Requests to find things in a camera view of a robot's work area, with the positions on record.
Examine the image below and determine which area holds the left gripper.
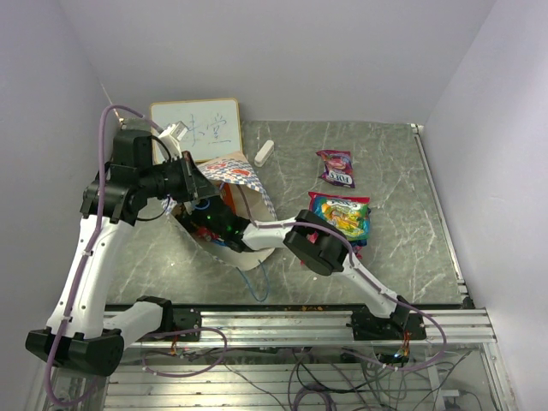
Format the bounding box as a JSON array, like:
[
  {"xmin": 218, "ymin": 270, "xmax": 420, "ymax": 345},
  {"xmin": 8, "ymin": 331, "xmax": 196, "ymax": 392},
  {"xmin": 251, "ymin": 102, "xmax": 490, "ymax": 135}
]
[{"xmin": 140, "ymin": 151, "xmax": 221, "ymax": 203}]

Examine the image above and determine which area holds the red Skittles bag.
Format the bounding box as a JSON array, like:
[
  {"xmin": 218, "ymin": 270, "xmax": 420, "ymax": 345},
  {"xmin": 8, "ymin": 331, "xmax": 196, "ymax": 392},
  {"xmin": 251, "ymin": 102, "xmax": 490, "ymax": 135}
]
[{"xmin": 195, "ymin": 227, "xmax": 219, "ymax": 242}]

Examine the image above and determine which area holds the checkered paper bag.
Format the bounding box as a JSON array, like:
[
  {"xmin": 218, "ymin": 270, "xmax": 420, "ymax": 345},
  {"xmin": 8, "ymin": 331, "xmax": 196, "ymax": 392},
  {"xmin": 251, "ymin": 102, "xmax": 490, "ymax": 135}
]
[{"xmin": 160, "ymin": 151, "xmax": 279, "ymax": 303}]

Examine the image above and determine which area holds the purple snack bag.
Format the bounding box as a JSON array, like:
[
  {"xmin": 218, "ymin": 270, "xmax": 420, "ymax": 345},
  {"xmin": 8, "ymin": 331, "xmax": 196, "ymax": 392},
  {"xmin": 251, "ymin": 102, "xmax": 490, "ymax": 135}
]
[{"xmin": 316, "ymin": 149, "xmax": 355, "ymax": 188}]

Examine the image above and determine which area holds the green Fox's candy bag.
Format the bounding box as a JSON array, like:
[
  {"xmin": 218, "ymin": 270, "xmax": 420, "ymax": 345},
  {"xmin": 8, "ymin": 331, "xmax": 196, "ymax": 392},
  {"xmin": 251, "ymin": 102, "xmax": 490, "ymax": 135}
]
[{"xmin": 308, "ymin": 192, "xmax": 370, "ymax": 242}]

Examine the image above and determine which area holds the red chips bag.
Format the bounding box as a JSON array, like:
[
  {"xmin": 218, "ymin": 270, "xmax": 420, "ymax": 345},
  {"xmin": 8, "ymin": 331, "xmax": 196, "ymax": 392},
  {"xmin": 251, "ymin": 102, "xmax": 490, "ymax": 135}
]
[{"xmin": 300, "ymin": 239, "xmax": 365, "ymax": 267}]

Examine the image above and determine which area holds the orange yellow snack bag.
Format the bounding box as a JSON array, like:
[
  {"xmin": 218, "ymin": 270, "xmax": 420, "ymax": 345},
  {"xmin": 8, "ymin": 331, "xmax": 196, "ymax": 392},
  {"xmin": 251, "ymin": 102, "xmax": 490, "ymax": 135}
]
[{"xmin": 218, "ymin": 182, "xmax": 237, "ymax": 213}]

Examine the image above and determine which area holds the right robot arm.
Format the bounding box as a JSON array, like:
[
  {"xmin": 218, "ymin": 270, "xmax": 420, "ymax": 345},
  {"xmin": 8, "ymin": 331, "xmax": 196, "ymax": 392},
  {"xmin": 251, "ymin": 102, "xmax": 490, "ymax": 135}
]
[{"xmin": 176, "ymin": 197, "xmax": 410, "ymax": 339}]

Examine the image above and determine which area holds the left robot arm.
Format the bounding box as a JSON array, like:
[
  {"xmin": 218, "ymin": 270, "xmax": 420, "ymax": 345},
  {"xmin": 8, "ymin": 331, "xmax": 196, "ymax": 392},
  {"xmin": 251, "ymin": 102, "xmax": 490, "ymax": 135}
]
[{"xmin": 25, "ymin": 130, "xmax": 217, "ymax": 377}]

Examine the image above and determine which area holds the small whiteboard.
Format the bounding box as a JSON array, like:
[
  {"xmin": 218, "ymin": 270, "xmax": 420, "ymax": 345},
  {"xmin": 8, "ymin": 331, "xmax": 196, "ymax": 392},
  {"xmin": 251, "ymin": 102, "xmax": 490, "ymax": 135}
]
[{"xmin": 150, "ymin": 98, "xmax": 243, "ymax": 163}]

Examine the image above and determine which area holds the white board eraser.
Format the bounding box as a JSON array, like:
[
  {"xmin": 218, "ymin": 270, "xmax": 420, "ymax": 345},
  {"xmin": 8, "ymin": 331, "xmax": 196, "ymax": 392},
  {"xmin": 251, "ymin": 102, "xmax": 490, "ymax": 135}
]
[{"xmin": 253, "ymin": 140, "xmax": 275, "ymax": 168}]

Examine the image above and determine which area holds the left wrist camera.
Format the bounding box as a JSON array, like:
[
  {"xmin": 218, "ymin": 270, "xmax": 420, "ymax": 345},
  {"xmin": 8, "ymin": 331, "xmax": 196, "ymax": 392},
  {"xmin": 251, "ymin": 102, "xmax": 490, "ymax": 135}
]
[{"xmin": 158, "ymin": 122, "xmax": 188, "ymax": 159}]

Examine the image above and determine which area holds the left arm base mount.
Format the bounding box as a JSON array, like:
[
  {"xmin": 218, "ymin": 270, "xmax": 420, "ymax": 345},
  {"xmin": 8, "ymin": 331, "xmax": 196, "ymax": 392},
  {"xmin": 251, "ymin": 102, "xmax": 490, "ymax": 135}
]
[{"xmin": 142, "ymin": 305, "xmax": 202, "ymax": 342}]

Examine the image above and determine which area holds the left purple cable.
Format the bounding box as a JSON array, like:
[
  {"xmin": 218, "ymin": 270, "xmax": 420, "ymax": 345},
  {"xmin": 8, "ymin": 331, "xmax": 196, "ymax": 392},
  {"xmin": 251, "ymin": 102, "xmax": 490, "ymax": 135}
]
[{"xmin": 43, "ymin": 104, "xmax": 166, "ymax": 407}]

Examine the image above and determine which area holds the aluminium frame rail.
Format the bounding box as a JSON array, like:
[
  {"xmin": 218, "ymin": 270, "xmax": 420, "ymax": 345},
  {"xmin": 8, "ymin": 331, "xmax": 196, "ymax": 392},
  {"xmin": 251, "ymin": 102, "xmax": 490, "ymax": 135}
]
[{"xmin": 102, "ymin": 308, "xmax": 497, "ymax": 348}]

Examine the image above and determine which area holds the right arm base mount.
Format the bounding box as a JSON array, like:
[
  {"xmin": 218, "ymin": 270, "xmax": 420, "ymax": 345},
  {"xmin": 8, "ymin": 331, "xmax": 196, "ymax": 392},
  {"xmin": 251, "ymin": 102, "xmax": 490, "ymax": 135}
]
[{"xmin": 347, "ymin": 306, "xmax": 426, "ymax": 341}]

